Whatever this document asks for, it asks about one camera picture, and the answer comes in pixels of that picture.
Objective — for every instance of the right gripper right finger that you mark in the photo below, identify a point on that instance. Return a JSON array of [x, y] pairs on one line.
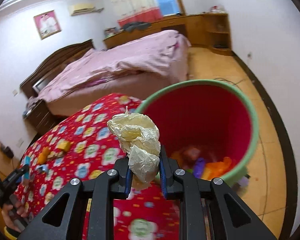
[[208, 209]]

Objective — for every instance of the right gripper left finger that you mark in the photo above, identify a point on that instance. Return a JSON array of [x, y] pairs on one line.
[[63, 217]]

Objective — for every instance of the cream paper ball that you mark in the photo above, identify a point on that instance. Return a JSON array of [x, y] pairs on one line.
[[139, 138]]

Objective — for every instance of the person's left hand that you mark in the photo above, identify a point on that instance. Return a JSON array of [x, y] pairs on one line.
[[9, 217]]

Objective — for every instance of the purple plastic bag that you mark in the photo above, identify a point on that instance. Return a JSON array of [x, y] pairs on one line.
[[198, 168]]

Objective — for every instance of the red flower-print blanket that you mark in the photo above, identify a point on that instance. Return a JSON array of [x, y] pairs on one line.
[[145, 214]]

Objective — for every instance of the small yellow box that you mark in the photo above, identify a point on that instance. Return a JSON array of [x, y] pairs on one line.
[[63, 145]]

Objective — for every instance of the dark wooden nightstand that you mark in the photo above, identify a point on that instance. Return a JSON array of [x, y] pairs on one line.
[[40, 117]]

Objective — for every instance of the red bin with green rim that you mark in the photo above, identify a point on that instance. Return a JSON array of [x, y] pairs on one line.
[[213, 116]]

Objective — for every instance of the dark wooden headboard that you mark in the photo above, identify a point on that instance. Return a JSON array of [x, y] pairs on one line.
[[56, 61]]

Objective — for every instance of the pink bed quilt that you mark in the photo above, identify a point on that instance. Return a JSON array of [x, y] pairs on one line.
[[138, 68]]

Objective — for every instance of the dark clothes on cabinet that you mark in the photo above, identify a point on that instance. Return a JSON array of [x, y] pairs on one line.
[[131, 26]]

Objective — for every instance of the framed wedding photo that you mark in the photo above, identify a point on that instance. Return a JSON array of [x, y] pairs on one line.
[[47, 24]]

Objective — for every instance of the long wooden cabinet desk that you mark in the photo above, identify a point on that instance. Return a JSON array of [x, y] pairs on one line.
[[207, 30]]

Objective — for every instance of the floral curtain with red hem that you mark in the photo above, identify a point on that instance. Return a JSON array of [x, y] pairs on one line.
[[128, 11]]

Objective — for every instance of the wall air conditioner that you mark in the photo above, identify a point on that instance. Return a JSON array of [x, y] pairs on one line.
[[83, 8]]

